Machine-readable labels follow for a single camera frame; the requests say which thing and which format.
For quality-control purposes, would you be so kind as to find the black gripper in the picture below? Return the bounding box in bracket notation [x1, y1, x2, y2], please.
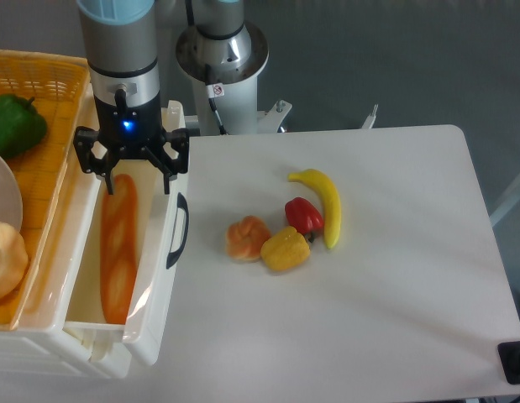
[73, 96, 189, 195]

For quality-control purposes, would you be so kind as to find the long orange baguette bread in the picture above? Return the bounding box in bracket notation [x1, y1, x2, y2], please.
[100, 174, 138, 325]

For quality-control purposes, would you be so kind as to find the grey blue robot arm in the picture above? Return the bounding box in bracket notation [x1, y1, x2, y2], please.
[73, 1, 268, 191]

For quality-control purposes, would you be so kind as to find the upper white drawer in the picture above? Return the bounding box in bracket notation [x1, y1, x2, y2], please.
[64, 160, 189, 378]

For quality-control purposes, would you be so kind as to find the round bread roll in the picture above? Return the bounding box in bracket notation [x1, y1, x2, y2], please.
[225, 216, 271, 262]

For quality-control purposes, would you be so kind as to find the white drawer cabinet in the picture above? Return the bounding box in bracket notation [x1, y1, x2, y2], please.
[0, 90, 113, 379]

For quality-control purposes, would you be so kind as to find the orange woven basket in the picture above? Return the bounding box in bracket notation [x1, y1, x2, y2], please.
[0, 50, 90, 332]

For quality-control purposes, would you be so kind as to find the green bell pepper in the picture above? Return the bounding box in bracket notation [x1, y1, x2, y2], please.
[0, 93, 47, 160]

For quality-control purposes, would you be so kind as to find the beige plate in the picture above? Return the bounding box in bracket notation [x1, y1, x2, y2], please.
[0, 156, 23, 231]

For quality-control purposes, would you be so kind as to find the red bell pepper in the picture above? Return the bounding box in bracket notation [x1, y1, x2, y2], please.
[285, 197, 324, 243]

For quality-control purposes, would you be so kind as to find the yellow bell pepper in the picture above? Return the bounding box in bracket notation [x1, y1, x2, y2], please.
[260, 226, 311, 271]

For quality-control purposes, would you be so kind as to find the yellow banana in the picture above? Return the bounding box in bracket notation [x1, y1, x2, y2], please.
[287, 169, 343, 249]

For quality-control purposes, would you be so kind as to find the black device at edge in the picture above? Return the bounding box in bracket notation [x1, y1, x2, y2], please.
[497, 341, 520, 385]

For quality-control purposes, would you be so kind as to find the black drawer handle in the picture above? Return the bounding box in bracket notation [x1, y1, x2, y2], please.
[165, 193, 190, 270]

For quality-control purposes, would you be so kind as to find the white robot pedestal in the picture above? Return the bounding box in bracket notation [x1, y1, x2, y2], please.
[176, 22, 292, 136]

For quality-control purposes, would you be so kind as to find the ring doughnut bread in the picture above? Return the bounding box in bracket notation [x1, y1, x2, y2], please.
[0, 222, 29, 299]

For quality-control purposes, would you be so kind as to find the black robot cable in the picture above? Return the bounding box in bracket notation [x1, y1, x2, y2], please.
[184, 0, 228, 136]

